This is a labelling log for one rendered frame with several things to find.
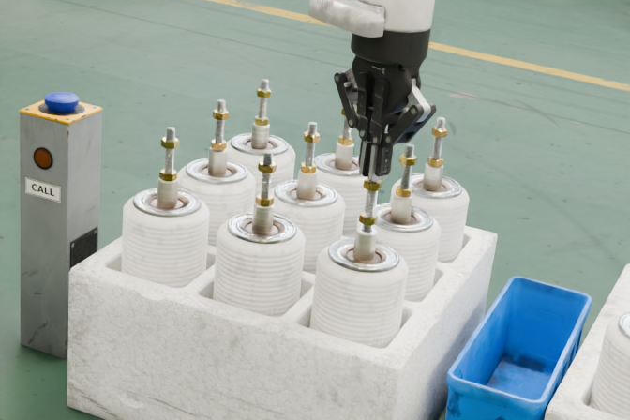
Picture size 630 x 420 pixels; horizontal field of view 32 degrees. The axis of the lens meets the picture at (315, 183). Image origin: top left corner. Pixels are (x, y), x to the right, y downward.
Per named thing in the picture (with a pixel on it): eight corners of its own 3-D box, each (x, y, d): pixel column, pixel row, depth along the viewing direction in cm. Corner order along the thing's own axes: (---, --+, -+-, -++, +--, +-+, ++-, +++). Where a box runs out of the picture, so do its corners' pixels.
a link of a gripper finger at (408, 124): (413, 102, 103) (379, 131, 107) (421, 119, 102) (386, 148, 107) (434, 99, 104) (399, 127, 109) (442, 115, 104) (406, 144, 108)
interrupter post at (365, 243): (347, 256, 115) (351, 227, 114) (365, 252, 116) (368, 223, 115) (361, 265, 113) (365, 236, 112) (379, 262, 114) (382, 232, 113)
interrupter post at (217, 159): (202, 173, 132) (203, 148, 131) (216, 169, 134) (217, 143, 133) (217, 179, 131) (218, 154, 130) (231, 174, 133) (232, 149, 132)
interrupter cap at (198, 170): (172, 172, 132) (172, 167, 132) (215, 158, 138) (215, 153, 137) (218, 191, 128) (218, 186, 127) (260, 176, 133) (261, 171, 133)
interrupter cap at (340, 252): (313, 250, 115) (313, 245, 115) (369, 238, 119) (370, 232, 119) (356, 280, 110) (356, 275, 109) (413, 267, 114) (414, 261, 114)
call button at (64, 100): (66, 120, 127) (66, 103, 126) (37, 112, 129) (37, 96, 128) (85, 112, 131) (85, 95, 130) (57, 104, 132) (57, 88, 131)
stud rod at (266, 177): (256, 216, 118) (262, 150, 115) (263, 215, 118) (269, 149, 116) (262, 219, 117) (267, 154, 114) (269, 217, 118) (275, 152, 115)
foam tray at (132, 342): (379, 517, 114) (400, 368, 108) (66, 407, 127) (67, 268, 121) (477, 353, 148) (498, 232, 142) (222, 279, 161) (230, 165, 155)
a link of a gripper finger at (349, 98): (357, 67, 112) (379, 119, 111) (348, 76, 114) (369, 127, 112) (337, 70, 111) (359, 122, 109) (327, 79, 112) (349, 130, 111)
